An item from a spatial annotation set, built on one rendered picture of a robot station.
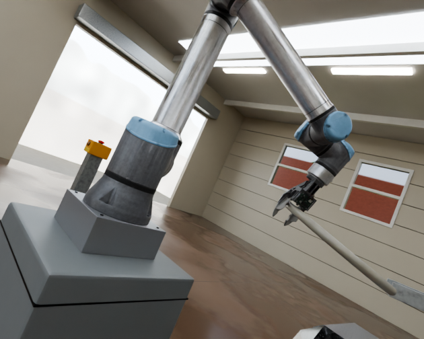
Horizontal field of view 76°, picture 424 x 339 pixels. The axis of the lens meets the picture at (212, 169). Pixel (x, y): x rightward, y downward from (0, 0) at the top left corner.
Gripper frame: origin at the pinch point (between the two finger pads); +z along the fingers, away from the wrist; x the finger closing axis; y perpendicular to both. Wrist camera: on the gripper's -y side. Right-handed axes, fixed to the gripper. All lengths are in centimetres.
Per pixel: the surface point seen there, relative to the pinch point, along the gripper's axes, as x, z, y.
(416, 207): 393, -176, -499
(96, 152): -91, 43, -57
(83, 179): -86, 61, -56
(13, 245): -59, 41, 45
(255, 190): 151, 34, -764
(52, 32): -433, 32, -453
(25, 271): -51, 37, 54
